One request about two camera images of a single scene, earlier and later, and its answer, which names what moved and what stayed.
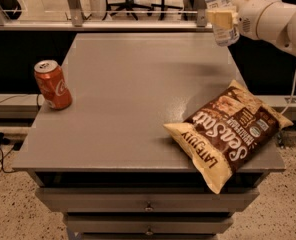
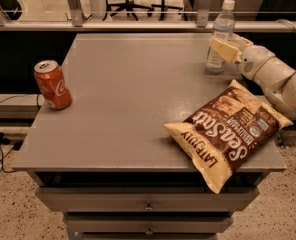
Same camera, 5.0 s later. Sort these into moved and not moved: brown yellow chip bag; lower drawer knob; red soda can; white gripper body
Moved: white gripper body
Not moved: red soda can; lower drawer knob; brown yellow chip bag
